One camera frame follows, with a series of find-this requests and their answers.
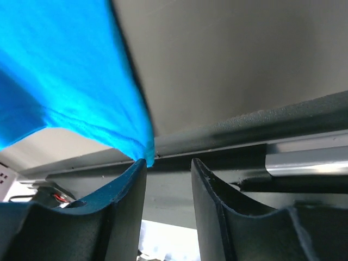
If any blue t shirt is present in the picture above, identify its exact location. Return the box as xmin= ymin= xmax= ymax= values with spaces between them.
xmin=1 ymin=1 xmax=155 ymax=166

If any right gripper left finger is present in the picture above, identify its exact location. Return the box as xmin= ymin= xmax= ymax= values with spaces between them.
xmin=1 ymin=159 xmax=147 ymax=260

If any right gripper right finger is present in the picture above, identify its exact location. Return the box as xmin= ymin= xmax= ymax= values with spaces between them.
xmin=191 ymin=159 xmax=347 ymax=260

